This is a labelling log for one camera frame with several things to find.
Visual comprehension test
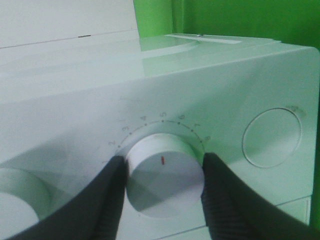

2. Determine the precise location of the white microwave oven body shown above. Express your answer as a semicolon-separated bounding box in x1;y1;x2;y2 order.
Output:
0;33;320;240

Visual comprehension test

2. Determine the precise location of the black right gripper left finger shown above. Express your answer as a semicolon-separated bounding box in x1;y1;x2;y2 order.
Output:
0;156;127;240

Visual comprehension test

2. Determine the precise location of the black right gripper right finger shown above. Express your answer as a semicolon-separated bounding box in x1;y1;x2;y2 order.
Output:
201;152;320;240

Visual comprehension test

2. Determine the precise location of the white microwave knob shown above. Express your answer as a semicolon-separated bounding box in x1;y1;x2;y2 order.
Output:
0;168;51;230
126;133;205;219

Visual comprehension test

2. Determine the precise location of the round door release button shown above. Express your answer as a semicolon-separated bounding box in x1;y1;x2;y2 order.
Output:
241;108;302;168

